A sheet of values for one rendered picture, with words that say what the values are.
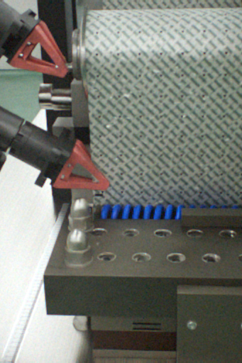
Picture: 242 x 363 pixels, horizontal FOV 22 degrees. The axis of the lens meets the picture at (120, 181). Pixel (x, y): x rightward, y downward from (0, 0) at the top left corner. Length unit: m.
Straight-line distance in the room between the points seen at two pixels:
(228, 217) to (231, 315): 0.17
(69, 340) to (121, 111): 0.33
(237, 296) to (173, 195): 0.23
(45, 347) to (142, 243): 0.19
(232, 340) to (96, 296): 0.17
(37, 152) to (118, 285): 0.24
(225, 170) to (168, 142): 0.09
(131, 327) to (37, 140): 0.29
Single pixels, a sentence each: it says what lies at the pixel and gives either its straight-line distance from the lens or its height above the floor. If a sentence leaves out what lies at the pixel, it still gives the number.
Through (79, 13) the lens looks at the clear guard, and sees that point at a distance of 1.91.
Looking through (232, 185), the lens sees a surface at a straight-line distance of 0.92.
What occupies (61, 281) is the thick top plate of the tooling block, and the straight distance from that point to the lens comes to 0.77.
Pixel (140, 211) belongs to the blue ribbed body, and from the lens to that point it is 0.90.
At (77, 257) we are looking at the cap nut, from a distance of 0.77.
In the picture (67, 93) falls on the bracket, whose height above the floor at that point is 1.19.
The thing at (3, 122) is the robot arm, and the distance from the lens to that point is 0.89.
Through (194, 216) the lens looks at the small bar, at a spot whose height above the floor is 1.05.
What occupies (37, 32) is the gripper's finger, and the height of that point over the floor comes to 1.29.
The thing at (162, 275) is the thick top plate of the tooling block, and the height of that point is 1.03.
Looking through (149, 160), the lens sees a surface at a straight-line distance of 0.90.
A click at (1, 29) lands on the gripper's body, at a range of 0.90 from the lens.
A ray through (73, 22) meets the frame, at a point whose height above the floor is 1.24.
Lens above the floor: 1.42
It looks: 22 degrees down
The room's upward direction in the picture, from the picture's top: 2 degrees counter-clockwise
